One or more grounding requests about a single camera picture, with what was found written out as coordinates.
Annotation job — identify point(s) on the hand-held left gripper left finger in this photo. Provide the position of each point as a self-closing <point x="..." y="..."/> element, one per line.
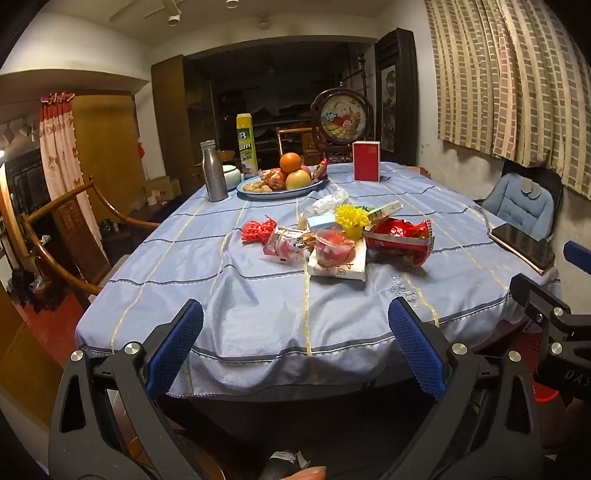
<point x="178" y="346"/>

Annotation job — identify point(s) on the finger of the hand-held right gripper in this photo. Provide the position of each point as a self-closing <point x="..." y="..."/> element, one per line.
<point x="535" y="297"/>
<point x="579" y="256"/>

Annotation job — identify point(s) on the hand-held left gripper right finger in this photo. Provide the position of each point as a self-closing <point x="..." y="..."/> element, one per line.
<point x="415" y="350"/>

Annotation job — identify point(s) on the small white box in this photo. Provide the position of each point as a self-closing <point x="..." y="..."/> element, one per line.
<point x="383" y="212"/>

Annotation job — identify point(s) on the yellow plastic flower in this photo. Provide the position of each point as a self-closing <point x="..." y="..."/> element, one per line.
<point x="351" y="219"/>

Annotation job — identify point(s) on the black tablet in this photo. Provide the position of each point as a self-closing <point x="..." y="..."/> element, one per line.
<point x="521" y="244"/>

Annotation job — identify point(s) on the light blue striped tablecloth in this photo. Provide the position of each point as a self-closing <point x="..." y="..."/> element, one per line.
<point x="231" y="300"/>

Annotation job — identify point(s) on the blue cushioned chair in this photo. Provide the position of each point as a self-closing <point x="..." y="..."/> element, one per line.
<point x="512" y="198"/>

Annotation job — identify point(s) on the flat white box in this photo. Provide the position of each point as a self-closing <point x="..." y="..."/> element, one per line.
<point x="337" y="274"/>

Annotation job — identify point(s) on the red snack packet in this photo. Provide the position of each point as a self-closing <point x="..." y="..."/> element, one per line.
<point x="397" y="240"/>

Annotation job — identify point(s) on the plastic cup with red filling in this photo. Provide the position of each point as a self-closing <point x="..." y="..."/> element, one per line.
<point x="333" y="247"/>

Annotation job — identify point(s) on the red mesh net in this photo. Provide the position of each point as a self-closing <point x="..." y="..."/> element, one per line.
<point x="256" y="230"/>

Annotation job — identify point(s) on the clear red printed wrapper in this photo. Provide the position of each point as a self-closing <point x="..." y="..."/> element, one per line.
<point x="279" y="247"/>

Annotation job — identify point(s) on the cardboard box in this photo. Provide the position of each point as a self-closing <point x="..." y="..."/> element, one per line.
<point x="161" y="189"/>

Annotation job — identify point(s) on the clear plastic bag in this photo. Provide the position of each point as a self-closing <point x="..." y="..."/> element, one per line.
<point x="330" y="203"/>

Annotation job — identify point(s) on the silver metal bottle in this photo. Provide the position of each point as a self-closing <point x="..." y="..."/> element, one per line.
<point x="214" y="175"/>

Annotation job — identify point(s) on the white lidded jar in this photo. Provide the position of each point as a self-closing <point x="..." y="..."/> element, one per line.
<point x="232" y="177"/>

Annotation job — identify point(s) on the blue rimmed fruit plate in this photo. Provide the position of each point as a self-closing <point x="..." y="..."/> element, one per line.
<point x="272" y="194"/>

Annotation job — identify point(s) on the curved wooden chair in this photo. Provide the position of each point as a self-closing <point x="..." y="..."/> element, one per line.
<point x="32" y="240"/>

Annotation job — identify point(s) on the brown pastry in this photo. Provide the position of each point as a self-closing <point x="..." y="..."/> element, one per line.
<point x="273" y="180"/>

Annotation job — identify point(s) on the red box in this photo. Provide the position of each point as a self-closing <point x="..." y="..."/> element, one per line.
<point x="366" y="161"/>

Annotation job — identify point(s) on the red wrapped candy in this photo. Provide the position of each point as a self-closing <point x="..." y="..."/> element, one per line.
<point x="321" y="170"/>

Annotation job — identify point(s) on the yellow apple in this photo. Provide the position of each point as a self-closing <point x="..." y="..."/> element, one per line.
<point x="298" y="180"/>

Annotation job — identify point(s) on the yellow spray can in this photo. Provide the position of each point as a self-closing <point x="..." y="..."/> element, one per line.
<point x="247" y="147"/>

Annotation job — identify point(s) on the orange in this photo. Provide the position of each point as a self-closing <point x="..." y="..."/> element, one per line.
<point x="291" y="162"/>

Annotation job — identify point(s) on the white red printed curtain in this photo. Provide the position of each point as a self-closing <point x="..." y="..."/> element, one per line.
<point x="60" y="157"/>

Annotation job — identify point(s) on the dark framed picture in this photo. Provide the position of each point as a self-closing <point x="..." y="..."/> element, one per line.
<point x="390" y="106"/>

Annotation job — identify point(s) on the round painted table screen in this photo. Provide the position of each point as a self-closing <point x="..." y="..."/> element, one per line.
<point x="344" y="120"/>

